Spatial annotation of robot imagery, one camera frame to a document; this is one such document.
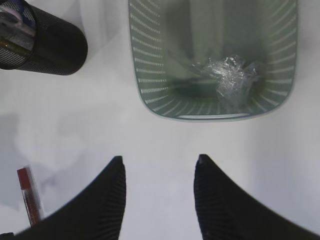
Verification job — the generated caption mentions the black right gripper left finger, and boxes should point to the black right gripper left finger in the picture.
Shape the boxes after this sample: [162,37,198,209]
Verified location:
[0,156,127,240]

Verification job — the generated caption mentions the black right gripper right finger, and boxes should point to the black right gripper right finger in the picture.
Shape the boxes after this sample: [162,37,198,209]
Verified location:
[193,154,320,240]

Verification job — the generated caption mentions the red glitter glue tube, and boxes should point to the red glitter glue tube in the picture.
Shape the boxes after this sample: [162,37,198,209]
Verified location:
[16,165,43,226]

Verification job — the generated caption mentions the clear plastic sheet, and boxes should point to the clear plastic sheet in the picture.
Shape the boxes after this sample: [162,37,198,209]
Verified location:
[191,55,265,108]

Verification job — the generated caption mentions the gold marker pen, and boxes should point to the gold marker pen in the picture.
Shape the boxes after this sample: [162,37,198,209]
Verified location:
[0,37,31,58]

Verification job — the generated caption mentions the pink purple scissors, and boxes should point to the pink purple scissors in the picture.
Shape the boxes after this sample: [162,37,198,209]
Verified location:
[0,5,36,37]

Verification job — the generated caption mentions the black mesh pen cup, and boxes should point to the black mesh pen cup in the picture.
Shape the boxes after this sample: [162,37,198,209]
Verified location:
[0,0,88,76]

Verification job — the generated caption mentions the green woven plastic basket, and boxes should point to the green woven plastic basket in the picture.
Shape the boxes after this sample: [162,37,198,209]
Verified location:
[127,0,299,121]

